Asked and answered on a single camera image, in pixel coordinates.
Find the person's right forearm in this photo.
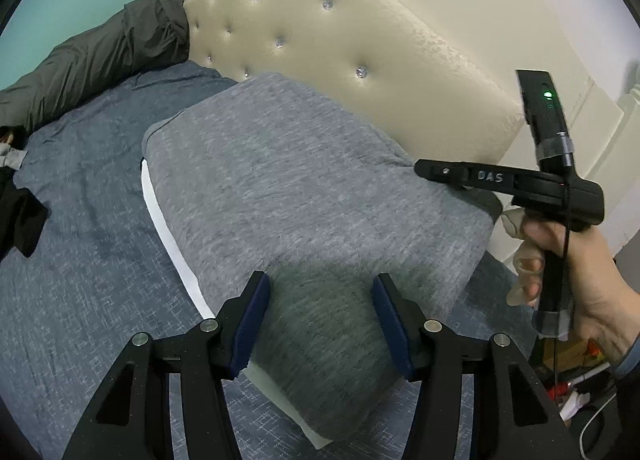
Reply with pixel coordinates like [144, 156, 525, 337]
[610, 333, 640, 383]

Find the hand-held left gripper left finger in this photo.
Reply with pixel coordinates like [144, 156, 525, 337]
[60, 270, 272, 460]

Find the cream tufted headboard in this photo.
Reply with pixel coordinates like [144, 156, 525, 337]
[165, 0, 640, 261]

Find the dark grey rolled duvet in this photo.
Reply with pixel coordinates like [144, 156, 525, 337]
[0, 0, 191, 133]

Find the light grey shirt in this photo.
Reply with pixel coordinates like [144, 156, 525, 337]
[0, 140, 28, 171]

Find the colourful floor clutter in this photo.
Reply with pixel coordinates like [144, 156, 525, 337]
[530, 335, 626, 460]

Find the black garment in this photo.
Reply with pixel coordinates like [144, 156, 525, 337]
[0, 125, 49, 261]

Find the grey knit sweater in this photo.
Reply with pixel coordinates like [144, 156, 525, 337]
[141, 72, 496, 443]

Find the person's right hand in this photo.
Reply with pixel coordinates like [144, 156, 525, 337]
[502, 207, 640, 366]

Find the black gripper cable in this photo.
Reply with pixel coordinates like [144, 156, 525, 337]
[552, 155, 572, 386]

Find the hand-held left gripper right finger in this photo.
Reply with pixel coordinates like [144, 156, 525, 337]
[371, 273, 576, 460]

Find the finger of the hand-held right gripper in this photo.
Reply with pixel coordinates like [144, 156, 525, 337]
[414, 159, 516, 191]

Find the white folded garment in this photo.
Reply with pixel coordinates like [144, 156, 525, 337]
[139, 157, 336, 451]

